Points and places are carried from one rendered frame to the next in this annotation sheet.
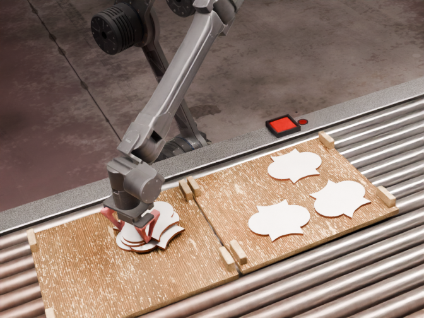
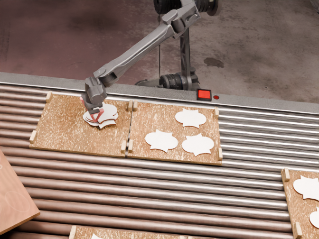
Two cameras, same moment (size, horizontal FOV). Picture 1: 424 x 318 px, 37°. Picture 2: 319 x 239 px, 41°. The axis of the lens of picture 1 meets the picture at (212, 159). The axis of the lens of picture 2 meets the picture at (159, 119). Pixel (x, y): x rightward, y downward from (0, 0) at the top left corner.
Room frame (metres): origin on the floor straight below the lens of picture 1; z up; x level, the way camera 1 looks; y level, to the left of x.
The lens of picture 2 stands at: (-0.16, -0.49, 2.31)
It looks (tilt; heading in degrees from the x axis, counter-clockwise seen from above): 44 degrees down; 17
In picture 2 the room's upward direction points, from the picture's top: 7 degrees clockwise
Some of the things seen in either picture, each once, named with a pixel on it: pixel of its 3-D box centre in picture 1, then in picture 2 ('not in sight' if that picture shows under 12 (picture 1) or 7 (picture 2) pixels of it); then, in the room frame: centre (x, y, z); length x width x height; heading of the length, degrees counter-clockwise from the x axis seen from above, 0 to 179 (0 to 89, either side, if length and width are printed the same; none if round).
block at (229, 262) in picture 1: (226, 258); (123, 146); (0.98, -0.01, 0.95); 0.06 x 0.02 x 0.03; 18
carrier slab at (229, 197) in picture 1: (286, 197); (175, 132); (1.19, -0.17, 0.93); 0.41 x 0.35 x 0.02; 109
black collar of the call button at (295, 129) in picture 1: (282, 125); (203, 95); (1.51, -0.22, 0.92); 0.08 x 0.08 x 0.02; 18
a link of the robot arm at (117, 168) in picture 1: (123, 175); (91, 86); (1.08, 0.19, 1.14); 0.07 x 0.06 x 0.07; 42
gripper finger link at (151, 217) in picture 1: (141, 223); (94, 112); (1.06, 0.18, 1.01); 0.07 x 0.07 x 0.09; 50
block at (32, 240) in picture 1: (32, 240); (49, 96); (1.12, 0.45, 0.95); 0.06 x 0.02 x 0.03; 18
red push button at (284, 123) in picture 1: (282, 126); (203, 95); (1.51, -0.22, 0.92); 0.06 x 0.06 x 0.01; 18
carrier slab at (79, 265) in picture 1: (127, 255); (84, 124); (1.05, 0.22, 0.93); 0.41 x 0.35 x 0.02; 108
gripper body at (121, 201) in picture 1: (126, 195); (91, 96); (1.08, 0.20, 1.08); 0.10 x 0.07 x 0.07; 50
